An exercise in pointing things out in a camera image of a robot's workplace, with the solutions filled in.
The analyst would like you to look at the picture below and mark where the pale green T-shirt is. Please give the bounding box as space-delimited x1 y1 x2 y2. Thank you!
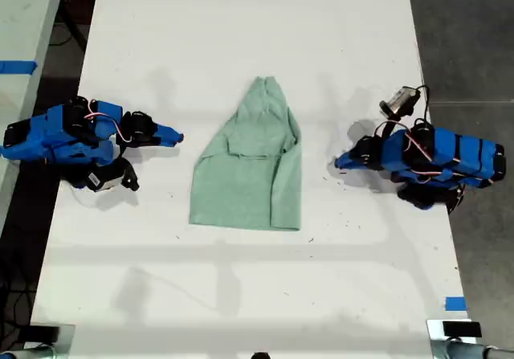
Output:
187 75 302 232

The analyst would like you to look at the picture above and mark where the long blue tape strip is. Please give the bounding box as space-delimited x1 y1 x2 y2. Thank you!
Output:
0 59 39 75

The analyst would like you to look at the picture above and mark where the white side table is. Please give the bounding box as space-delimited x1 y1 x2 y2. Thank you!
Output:
0 0 67 231

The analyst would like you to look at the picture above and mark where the short blue tape strip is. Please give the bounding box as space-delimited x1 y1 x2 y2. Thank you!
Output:
444 296 468 312

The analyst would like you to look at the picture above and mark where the small black box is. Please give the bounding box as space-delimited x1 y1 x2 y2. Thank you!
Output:
442 321 483 340
18 325 62 342

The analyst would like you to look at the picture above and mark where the grey metal pipe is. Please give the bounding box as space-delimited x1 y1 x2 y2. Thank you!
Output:
432 337 514 359
0 345 57 359

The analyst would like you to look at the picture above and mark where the camera black stalk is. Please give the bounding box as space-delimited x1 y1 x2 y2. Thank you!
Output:
380 118 398 140
119 158 141 193

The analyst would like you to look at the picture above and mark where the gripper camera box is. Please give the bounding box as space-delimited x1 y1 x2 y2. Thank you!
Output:
378 86 422 119
84 165 126 194

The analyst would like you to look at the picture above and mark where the camera black cable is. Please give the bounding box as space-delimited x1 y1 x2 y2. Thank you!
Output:
415 84 431 124

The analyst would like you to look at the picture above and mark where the black floor cable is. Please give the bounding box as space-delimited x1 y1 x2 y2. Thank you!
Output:
50 0 88 53

